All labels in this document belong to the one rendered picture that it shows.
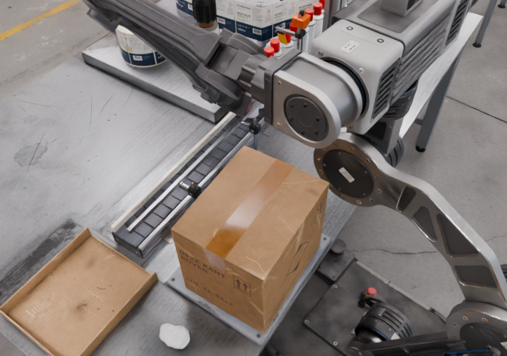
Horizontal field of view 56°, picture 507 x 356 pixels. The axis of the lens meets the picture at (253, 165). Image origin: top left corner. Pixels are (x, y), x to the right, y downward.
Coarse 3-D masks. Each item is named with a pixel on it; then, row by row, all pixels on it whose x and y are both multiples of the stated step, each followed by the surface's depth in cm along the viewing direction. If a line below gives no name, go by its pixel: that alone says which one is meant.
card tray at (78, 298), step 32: (64, 256) 133; (96, 256) 134; (32, 288) 127; (64, 288) 127; (96, 288) 127; (128, 288) 127; (32, 320) 122; (64, 320) 122; (96, 320) 121; (64, 352) 116
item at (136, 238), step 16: (224, 128) 160; (240, 128) 160; (208, 144) 156; (224, 144) 156; (192, 160) 151; (208, 160) 151; (176, 176) 147; (192, 176) 146; (160, 192) 143; (176, 192) 142; (144, 208) 139; (160, 208) 139; (128, 224) 135; (144, 224) 135; (128, 240) 132
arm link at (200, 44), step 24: (96, 0) 99; (120, 0) 96; (144, 0) 95; (144, 24) 95; (168, 24) 93; (192, 48) 92; (216, 48) 92; (240, 48) 88; (216, 72) 89; (240, 96) 92
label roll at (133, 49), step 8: (120, 32) 175; (128, 32) 174; (120, 40) 179; (128, 40) 176; (136, 40) 175; (120, 48) 185; (128, 48) 179; (136, 48) 178; (144, 48) 178; (128, 56) 182; (136, 56) 180; (144, 56) 180; (152, 56) 181; (160, 56) 183; (136, 64) 183; (144, 64) 183; (152, 64) 184
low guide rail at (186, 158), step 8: (224, 120) 158; (216, 128) 155; (208, 136) 153; (200, 144) 151; (192, 152) 149; (184, 160) 147; (176, 168) 145; (168, 176) 143; (160, 184) 141; (152, 192) 139; (144, 200) 137; (136, 208) 135; (128, 216) 134; (112, 224) 131; (120, 224) 132
